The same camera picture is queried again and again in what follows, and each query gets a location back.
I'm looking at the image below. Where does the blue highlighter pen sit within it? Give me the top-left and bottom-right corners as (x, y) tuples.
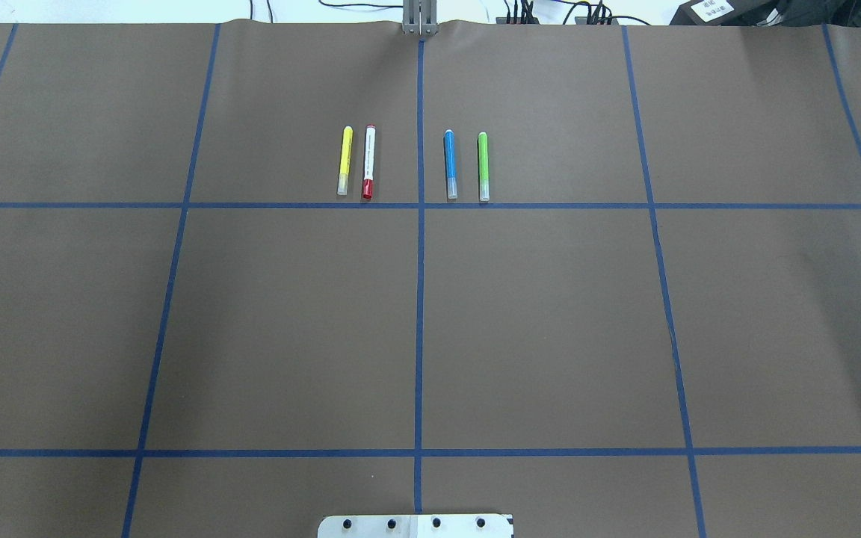
(442, 129), (458, 200)

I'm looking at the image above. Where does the red and white marker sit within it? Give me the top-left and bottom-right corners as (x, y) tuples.
(361, 125), (377, 200)

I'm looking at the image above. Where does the green highlighter pen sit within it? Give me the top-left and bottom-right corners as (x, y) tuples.
(476, 132), (491, 203)

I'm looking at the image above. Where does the yellow highlighter pen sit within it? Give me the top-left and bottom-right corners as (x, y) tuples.
(337, 126), (354, 197)

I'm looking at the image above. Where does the brown paper table cover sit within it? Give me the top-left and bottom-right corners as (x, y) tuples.
(0, 20), (861, 537)

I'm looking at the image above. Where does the black box with label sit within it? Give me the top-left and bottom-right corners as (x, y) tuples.
(670, 0), (780, 26)

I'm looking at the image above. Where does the grey aluminium frame post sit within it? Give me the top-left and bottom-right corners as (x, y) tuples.
(402, 0), (438, 37)

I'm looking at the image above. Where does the white column base plate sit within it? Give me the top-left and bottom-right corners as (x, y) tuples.
(317, 513), (515, 537)

